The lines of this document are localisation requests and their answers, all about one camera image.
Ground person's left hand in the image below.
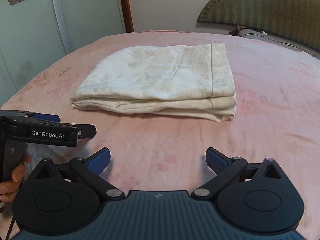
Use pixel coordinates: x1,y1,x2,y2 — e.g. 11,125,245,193
0,150,31,202

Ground brown wooden door frame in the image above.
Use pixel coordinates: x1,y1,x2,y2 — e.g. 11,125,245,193
120,0,134,33

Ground grey patterned pillow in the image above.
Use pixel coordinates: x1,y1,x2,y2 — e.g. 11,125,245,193
228,25,319,59

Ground white floral wardrobe door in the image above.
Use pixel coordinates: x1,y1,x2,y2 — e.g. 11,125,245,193
1,0,125,103

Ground olive green upholstered headboard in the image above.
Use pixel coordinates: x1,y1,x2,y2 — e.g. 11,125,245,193
197,0,319,50

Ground cream white textured pants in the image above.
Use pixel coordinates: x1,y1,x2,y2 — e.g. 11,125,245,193
71,43,236,122

